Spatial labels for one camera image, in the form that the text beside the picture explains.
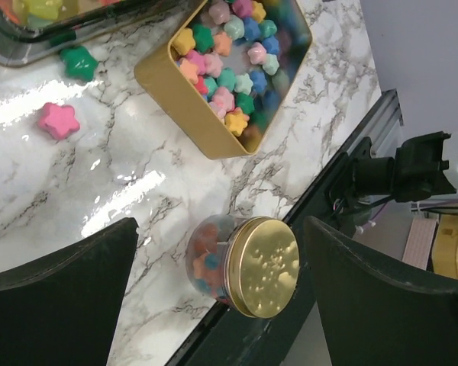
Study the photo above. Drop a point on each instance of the green star candy on table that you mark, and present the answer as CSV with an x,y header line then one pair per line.
x,y
79,63

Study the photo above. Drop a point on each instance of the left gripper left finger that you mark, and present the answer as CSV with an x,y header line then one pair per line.
x,y
63,308

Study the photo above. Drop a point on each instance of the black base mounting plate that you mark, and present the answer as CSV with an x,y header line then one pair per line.
x,y
226,337

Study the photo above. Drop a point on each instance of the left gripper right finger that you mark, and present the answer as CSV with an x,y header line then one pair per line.
x,y
376,310

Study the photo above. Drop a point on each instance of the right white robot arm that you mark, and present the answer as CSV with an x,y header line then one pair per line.
x,y
423,166

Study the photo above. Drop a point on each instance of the tin of translucent star candies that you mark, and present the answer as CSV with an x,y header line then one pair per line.
x,y
31,30

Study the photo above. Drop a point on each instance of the tin of pastel star candies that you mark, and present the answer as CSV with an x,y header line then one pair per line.
x,y
224,73

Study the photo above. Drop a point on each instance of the aluminium frame rail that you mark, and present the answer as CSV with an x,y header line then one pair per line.
x,y
382,124

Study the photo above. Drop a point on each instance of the pink star candy on table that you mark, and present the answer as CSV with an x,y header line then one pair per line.
x,y
58,120

